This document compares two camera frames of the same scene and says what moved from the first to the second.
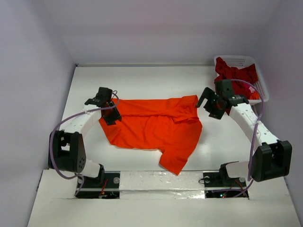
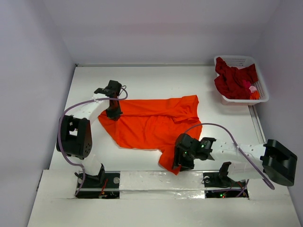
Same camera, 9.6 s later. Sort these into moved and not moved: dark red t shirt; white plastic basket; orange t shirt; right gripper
Moved: right gripper
Not moved: white plastic basket; dark red t shirt; orange t shirt
